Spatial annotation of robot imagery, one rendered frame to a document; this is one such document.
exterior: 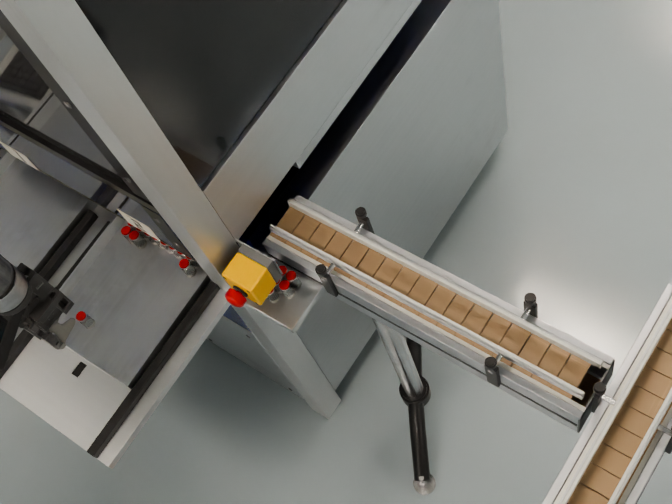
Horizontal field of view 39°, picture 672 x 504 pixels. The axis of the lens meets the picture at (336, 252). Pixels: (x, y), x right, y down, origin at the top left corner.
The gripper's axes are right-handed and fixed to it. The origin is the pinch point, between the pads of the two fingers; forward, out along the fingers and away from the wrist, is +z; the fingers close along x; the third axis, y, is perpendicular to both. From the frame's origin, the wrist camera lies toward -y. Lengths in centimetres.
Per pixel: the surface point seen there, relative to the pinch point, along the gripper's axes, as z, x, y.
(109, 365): 21.3, 1.9, 3.2
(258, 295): 9.8, -21.5, 27.9
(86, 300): 21.3, 15.4, 11.4
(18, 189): 21, 47, 24
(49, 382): 21.5, 10.7, -6.0
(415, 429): 97, -38, 36
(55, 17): -62, -12, 31
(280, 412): 109, 1, 22
